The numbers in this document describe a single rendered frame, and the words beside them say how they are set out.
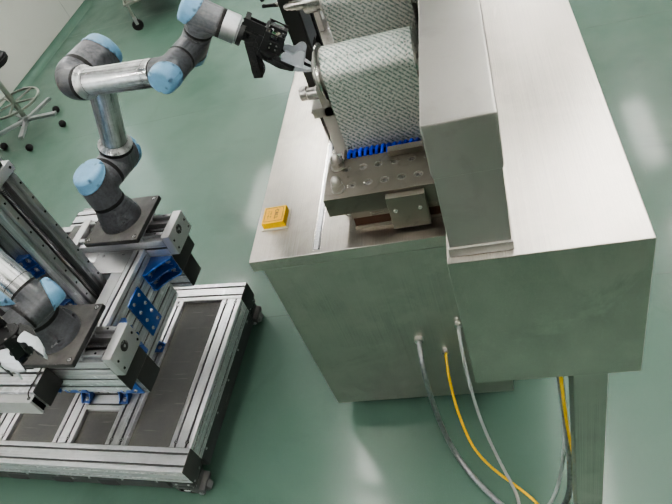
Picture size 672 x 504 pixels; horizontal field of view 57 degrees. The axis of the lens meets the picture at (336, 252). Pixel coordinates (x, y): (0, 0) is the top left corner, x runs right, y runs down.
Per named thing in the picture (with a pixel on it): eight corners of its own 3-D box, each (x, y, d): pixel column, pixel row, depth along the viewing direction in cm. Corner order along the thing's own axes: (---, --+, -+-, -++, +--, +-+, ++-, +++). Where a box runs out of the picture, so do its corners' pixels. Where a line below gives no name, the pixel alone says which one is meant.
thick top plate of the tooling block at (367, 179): (334, 178, 176) (328, 162, 172) (476, 154, 165) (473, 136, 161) (329, 217, 165) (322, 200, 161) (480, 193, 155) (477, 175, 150)
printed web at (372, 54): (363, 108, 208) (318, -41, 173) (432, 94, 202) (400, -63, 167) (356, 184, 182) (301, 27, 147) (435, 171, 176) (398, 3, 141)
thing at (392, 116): (350, 156, 175) (331, 102, 162) (432, 142, 169) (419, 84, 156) (349, 157, 175) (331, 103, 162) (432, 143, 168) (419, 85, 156)
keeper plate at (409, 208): (394, 223, 165) (385, 194, 157) (431, 218, 162) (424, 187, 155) (394, 230, 163) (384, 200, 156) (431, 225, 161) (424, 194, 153)
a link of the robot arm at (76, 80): (29, 81, 171) (159, 61, 147) (53, 58, 177) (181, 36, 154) (55, 115, 178) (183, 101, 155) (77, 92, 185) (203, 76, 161)
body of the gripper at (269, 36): (287, 41, 155) (242, 21, 152) (276, 68, 161) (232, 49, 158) (291, 26, 160) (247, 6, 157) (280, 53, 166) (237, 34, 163)
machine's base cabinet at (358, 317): (372, 65, 404) (335, -69, 344) (472, 44, 387) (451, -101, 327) (343, 416, 234) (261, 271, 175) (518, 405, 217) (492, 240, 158)
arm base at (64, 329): (26, 354, 186) (5, 336, 179) (50, 314, 195) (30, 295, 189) (66, 354, 181) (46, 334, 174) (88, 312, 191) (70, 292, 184)
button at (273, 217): (267, 213, 185) (264, 207, 183) (289, 210, 183) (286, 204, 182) (263, 230, 180) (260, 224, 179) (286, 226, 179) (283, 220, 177)
